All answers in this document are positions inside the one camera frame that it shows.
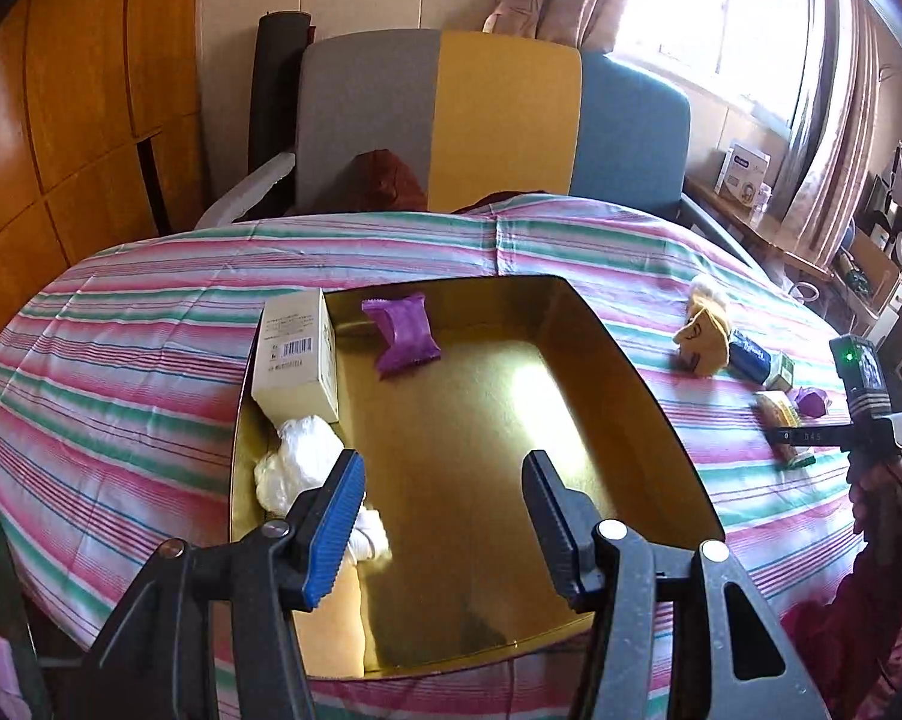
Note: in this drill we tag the black rolled mat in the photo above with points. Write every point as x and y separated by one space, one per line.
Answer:
274 90

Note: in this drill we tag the wooden side table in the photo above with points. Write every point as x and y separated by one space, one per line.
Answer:
781 240

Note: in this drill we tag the window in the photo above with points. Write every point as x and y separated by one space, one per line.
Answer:
721 7

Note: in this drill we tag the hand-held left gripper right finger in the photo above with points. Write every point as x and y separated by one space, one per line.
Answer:
552 525

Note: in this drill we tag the wooden wardrobe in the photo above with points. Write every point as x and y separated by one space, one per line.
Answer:
60 90

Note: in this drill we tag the person's red clothing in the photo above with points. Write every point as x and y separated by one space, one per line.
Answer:
856 630

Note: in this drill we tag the purple packet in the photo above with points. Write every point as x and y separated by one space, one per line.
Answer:
406 334
811 401

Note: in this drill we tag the cardboard box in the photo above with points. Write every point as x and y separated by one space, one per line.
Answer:
874 262

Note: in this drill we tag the dark red cushion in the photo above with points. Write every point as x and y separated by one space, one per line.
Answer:
383 180

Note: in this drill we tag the cream paper carton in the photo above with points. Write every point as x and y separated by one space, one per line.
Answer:
293 360

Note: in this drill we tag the green label snack packet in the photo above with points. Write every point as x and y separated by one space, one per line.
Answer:
784 420

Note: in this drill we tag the grey yellow blue armchair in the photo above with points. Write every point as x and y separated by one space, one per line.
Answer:
496 112

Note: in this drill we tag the striped tablecloth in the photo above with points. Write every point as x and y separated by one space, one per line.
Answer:
120 360

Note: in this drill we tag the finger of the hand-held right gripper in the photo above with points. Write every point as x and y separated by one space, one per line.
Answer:
811 437

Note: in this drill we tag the gold tin box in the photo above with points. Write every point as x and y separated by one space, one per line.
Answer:
481 427

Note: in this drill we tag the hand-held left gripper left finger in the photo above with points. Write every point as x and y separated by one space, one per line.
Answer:
338 532

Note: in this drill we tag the person's right hand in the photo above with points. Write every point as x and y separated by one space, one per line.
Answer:
897 502

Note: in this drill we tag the pink plastic toy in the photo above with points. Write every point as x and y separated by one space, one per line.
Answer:
0 660

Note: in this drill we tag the white printed carton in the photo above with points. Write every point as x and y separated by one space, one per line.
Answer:
743 174

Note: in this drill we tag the small green white box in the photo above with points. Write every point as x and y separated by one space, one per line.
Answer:
781 373

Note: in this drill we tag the striped beige curtain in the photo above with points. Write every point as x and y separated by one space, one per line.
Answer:
841 150

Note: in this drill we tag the blue tissue pack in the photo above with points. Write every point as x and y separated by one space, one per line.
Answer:
751 356

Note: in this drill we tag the yellow plush toy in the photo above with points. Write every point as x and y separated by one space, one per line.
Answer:
702 341

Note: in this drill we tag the small clear bottle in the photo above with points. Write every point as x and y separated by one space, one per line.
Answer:
763 201

